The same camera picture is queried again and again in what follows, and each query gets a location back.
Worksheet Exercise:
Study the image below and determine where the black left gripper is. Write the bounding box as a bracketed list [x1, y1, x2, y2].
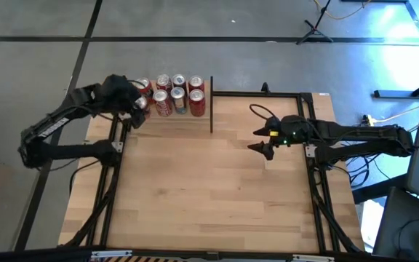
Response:
[98, 74, 147, 129]

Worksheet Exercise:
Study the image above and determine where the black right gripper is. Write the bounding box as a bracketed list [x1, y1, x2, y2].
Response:
[247, 115, 312, 161]

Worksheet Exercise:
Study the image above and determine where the red strawberry Fanta can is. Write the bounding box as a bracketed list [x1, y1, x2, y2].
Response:
[134, 95, 151, 120]

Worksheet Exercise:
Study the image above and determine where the red Coke can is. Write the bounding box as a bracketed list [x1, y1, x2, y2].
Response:
[152, 89, 174, 118]

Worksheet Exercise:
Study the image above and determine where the red soda can white script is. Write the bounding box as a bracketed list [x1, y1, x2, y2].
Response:
[135, 76, 155, 105]

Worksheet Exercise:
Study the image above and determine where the slim silver blue can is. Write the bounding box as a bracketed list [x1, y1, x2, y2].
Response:
[170, 86, 188, 115]

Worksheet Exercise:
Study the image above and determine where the dark red soda can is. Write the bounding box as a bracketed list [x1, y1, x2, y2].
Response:
[188, 89, 207, 118]
[188, 75, 206, 92]

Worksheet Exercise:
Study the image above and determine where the black tripod stand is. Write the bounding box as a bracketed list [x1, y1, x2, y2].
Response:
[295, 0, 336, 47]

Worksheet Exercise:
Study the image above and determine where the black floor beam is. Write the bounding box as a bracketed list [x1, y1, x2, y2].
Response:
[372, 72, 419, 100]

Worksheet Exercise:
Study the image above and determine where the black right gripper cable loop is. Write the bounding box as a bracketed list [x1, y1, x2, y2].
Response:
[249, 103, 280, 122]

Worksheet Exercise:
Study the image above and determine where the black aluminium table frame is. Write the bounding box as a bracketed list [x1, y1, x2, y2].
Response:
[63, 90, 363, 255]

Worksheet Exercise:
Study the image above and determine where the black cable bundle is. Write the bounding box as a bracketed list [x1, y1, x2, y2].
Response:
[325, 145, 391, 191]

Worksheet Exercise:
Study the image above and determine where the yellow cable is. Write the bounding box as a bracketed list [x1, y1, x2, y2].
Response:
[313, 0, 372, 21]

